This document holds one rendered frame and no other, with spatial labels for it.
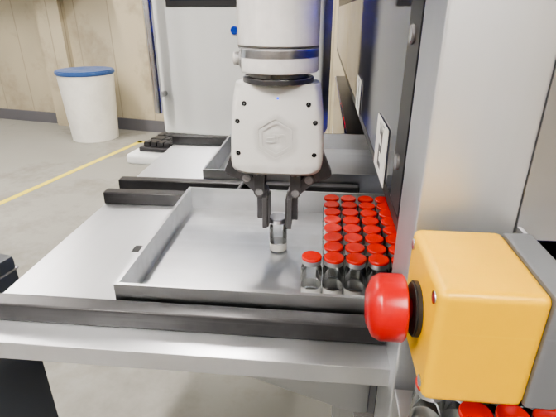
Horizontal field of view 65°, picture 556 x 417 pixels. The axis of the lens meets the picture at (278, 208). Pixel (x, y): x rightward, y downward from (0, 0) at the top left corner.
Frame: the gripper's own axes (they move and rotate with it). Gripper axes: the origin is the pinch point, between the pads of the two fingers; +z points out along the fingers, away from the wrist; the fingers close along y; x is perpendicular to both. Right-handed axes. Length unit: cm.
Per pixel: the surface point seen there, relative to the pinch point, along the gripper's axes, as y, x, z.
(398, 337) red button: 9.4, -28.0, -4.9
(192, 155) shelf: -21.9, 38.8, 5.9
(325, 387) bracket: 6.5, -10.6, 17.3
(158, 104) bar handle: -43, 78, 3
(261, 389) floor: -11, 60, 94
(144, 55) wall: -171, 396, 17
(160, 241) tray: -14.2, -2.2, 4.1
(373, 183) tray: 13.8, 19.9, 3.7
